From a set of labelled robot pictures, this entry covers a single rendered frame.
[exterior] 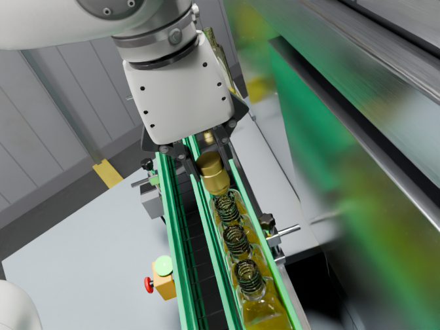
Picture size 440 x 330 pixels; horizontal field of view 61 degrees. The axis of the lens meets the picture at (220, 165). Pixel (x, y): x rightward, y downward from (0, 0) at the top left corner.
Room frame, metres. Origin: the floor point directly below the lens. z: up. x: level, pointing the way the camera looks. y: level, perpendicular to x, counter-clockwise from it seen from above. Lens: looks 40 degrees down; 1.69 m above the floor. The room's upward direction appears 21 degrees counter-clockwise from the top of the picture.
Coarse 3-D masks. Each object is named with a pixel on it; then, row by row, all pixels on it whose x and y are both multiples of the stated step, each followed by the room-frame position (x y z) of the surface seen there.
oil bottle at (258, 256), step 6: (252, 246) 0.33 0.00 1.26; (258, 246) 0.33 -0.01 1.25; (228, 252) 0.33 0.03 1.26; (258, 252) 0.32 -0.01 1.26; (228, 258) 0.32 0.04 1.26; (252, 258) 0.31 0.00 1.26; (258, 258) 0.31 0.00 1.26; (264, 258) 0.31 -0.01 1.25; (228, 264) 0.32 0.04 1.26; (234, 264) 0.31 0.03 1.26; (258, 264) 0.30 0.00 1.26; (264, 264) 0.30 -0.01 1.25; (228, 270) 0.31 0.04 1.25; (264, 270) 0.29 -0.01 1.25; (234, 276) 0.30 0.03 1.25; (234, 282) 0.29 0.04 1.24; (234, 288) 0.29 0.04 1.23
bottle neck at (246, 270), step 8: (240, 264) 0.27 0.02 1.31; (248, 264) 0.27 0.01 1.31; (256, 264) 0.26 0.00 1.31; (240, 272) 0.27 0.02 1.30; (248, 272) 0.27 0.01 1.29; (256, 272) 0.25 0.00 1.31; (240, 280) 0.25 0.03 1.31; (248, 280) 0.25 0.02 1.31; (256, 280) 0.25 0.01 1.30; (248, 288) 0.25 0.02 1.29; (256, 288) 0.25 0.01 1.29; (264, 288) 0.25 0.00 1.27; (248, 296) 0.25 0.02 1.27; (256, 296) 0.25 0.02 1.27
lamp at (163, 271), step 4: (164, 256) 0.57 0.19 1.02; (156, 260) 0.57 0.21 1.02; (160, 260) 0.56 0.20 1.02; (164, 260) 0.56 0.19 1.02; (168, 260) 0.56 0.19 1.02; (156, 264) 0.56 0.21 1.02; (160, 264) 0.55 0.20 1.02; (164, 264) 0.55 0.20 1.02; (168, 264) 0.55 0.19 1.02; (156, 268) 0.55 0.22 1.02; (160, 268) 0.54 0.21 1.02; (164, 268) 0.54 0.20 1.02; (168, 268) 0.54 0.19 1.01; (172, 268) 0.54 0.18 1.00; (156, 272) 0.55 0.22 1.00; (160, 272) 0.54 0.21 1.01; (164, 272) 0.53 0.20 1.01; (168, 272) 0.54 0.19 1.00; (172, 272) 0.54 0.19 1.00; (160, 276) 0.54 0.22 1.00; (164, 276) 0.53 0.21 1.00
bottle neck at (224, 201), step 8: (216, 200) 0.38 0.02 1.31; (224, 200) 0.39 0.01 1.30; (232, 200) 0.37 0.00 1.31; (216, 208) 0.37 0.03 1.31; (224, 208) 0.36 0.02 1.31; (232, 208) 0.36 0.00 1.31; (224, 216) 0.36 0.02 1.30; (232, 216) 0.36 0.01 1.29; (224, 224) 0.37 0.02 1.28; (232, 224) 0.36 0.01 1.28; (240, 224) 0.37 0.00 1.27
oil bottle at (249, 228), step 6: (240, 216) 0.39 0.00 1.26; (246, 216) 0.39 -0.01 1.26; (246, 222) 0.37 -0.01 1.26; (222, 228) 0.38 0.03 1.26; (246, 228) 0.36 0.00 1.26; (252, 228) 0.36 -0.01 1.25; (222, 234) 0.37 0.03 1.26; (246, 234) 0.35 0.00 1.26; (252, 234) 0.35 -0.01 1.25; (222, 240) 0.36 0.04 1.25; (252, 240) 0.35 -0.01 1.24; (258, 240) 0.35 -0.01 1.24; (222, 246) 0.36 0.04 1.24
